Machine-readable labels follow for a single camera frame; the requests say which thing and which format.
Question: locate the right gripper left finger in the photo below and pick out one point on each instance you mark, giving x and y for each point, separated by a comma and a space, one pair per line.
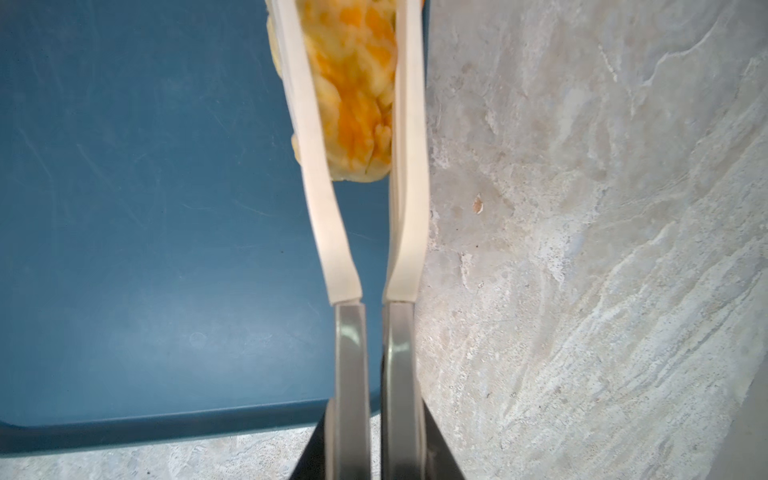
311, 465

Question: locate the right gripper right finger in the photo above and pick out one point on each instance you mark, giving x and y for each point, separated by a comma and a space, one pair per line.
438, 460

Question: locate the white slotted tongs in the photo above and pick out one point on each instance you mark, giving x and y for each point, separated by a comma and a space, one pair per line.
373, 417

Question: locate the striped bread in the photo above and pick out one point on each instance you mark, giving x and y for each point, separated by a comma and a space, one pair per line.
352, 53

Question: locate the teal tray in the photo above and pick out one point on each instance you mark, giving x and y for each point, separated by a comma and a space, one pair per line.
159, 276

